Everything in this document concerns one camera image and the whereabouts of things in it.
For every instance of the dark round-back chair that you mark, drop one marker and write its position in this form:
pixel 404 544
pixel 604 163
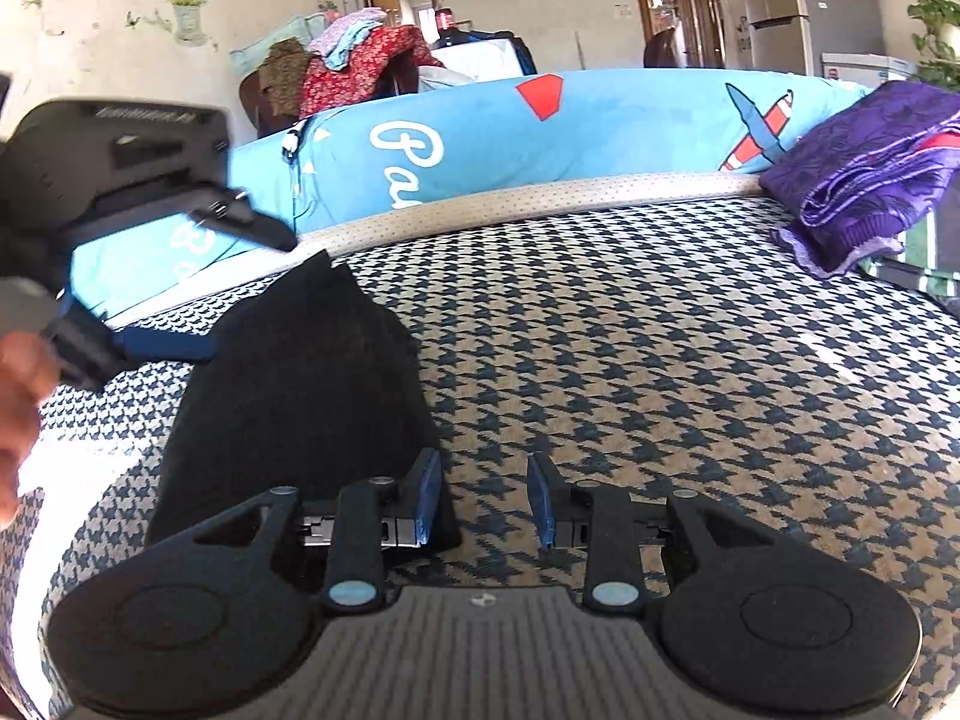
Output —
pixel 660 49

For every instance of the white lettered cabinet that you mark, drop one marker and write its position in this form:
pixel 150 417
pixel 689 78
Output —
pixel 735 34

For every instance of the table with white cloth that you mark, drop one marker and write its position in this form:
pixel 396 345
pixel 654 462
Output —
pixel 525 56

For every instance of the grey garment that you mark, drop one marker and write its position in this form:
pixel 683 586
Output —
pixel 446 79

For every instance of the black sweater white stripes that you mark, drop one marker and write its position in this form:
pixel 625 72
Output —
pixel 300 390

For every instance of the grey refrigerator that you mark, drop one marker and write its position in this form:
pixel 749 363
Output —
pixel 817 30

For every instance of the purple floral cloth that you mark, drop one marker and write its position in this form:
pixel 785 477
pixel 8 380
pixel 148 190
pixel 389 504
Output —
pixel 862 165

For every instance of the white chest freezer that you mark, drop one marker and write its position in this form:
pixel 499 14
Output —
pixel 862 67

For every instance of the red floral garment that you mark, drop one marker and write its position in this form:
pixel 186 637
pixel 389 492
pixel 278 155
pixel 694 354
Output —
pixel 352 79

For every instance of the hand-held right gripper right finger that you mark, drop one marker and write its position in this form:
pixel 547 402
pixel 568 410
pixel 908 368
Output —
pixel 541 499

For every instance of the light blue pillow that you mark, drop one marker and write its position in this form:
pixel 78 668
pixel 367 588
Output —
pixel 251 56

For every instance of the light blue garment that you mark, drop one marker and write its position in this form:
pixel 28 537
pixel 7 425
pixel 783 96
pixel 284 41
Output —
pixel 345 49

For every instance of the green potted plant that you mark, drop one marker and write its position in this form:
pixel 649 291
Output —
pixel 937 37

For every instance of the green striped blanket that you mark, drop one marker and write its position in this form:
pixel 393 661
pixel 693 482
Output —
pixel 922 262

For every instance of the houndstooth bed mat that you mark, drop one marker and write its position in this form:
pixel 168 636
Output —
pixel 675 352

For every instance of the cola bottle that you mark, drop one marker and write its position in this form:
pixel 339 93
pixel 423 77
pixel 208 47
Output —
pixel 444 15

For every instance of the black white striped cloth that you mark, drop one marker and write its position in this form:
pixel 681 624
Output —
pixel 295 141

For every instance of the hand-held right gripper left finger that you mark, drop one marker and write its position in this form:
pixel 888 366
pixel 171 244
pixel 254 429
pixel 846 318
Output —
pixel 429 499

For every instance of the pink lilac clothes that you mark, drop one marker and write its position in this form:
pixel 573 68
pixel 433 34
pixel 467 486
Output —
pixel 349 22

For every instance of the blue printed quilt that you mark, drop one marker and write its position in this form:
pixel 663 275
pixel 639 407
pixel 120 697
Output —
pixel 600 127

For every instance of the dark wooden chair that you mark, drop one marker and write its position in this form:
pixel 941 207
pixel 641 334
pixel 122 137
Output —
pixel 251 109

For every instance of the white tablecloth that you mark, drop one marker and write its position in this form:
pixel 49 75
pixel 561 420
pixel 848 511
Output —
pixel 484 60

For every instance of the brown patterned garment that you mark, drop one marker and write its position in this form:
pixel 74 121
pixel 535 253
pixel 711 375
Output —
pixel 283 79

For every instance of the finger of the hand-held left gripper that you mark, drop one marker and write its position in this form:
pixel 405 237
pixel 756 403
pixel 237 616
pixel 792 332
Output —
pixel 247 221
pixel 172 343

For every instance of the person's left hand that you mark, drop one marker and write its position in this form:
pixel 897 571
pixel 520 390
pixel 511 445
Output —
pixel 19 405

